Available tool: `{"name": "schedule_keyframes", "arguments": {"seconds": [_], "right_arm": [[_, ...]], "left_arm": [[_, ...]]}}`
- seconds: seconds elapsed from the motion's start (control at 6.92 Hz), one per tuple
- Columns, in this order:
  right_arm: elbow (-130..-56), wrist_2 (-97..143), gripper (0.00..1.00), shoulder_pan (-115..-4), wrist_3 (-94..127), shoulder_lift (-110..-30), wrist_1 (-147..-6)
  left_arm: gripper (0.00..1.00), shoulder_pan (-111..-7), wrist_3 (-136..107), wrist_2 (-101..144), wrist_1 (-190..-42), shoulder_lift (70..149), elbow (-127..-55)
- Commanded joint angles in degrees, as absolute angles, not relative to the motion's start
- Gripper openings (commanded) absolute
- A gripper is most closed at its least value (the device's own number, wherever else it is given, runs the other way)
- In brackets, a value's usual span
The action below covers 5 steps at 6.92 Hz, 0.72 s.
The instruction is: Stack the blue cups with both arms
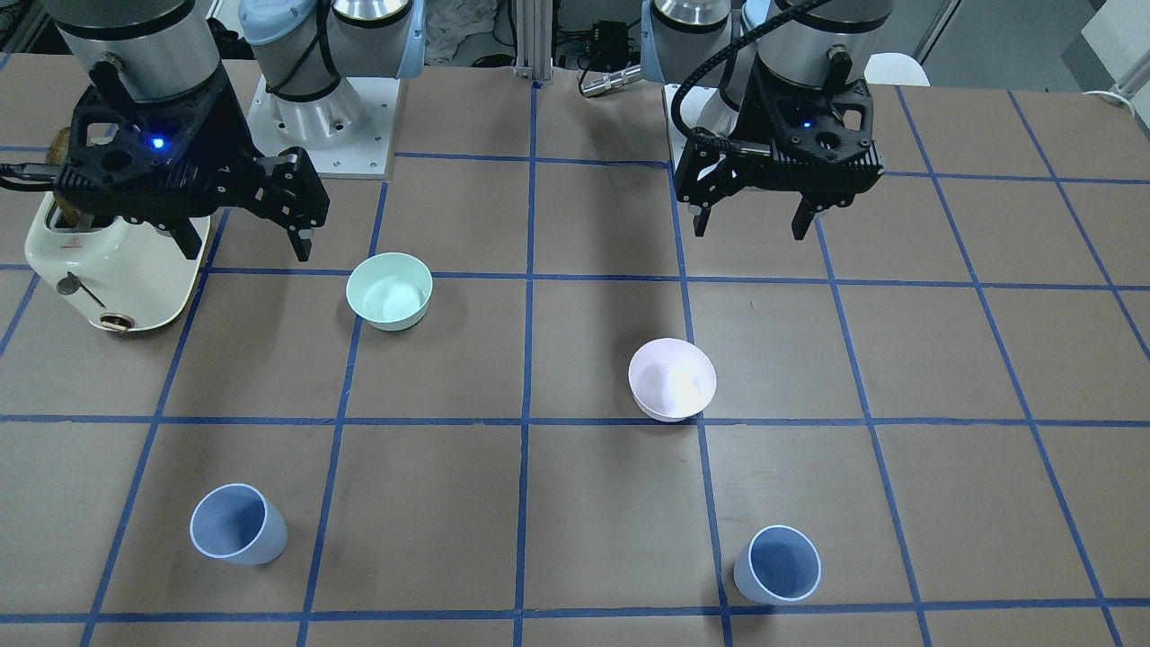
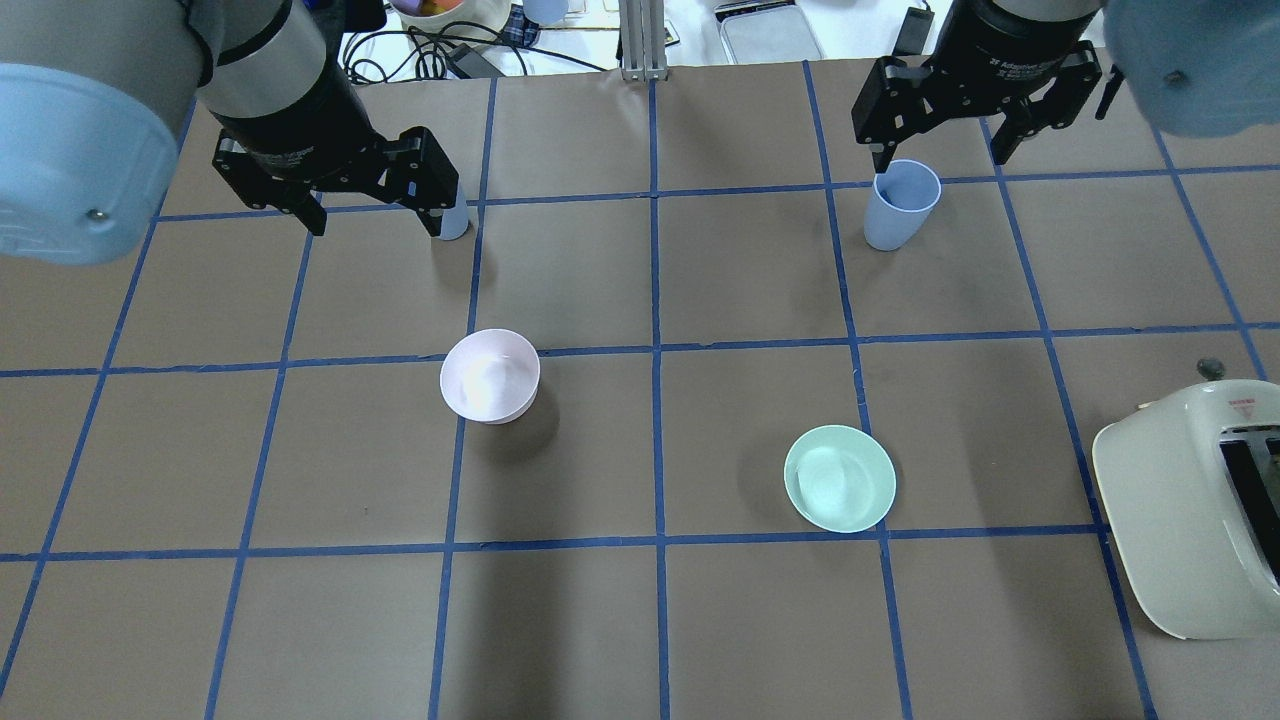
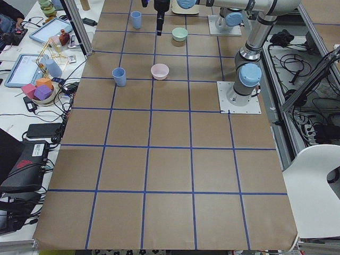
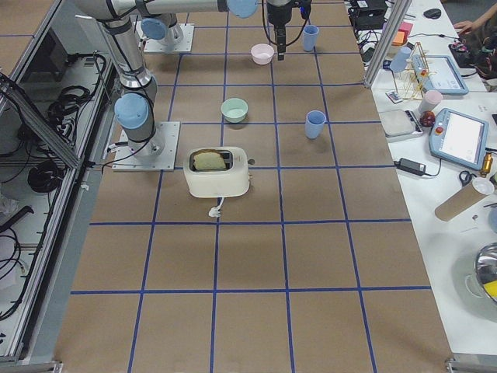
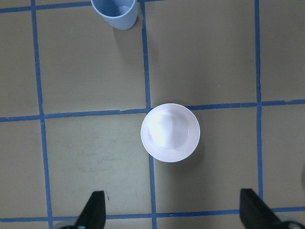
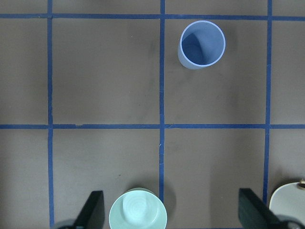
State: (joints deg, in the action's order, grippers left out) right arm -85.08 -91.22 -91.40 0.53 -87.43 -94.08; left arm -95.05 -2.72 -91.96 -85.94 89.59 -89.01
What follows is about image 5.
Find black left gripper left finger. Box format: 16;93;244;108
74;191;106;229

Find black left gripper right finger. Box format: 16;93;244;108
239;188;286;229

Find light blue plastic cup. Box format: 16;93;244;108
91;0;138;31

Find pink plastic bowl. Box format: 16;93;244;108
140;103;201;163

